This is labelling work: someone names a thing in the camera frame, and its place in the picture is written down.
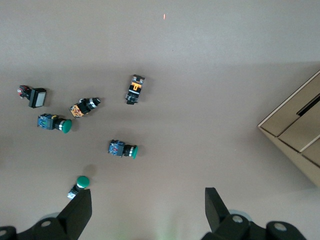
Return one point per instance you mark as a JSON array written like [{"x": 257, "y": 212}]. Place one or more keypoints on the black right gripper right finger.
[{"x": 220, "y": 220}]

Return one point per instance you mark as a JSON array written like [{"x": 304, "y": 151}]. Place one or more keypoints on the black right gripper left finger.
[{"x": 72, "y": 220}]

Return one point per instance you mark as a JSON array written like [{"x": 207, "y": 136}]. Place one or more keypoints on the green mushroom push button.
[
  {"x": 47, "y": 121},
  {"x": 117, "y": 148},
  {"x": 82, "y": 182}
]

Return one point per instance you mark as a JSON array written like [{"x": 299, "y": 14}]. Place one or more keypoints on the cardboard drawer box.
[{"x": 295, "y": 132}]

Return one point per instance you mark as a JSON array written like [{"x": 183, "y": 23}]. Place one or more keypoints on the black square push button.
[{"x": 37, "y": 97}]

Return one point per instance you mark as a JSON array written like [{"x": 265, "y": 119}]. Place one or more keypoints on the orange black selector switch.
[
  {"x": 135, "y": 87},
  {"x": 80, "y": 109}
]

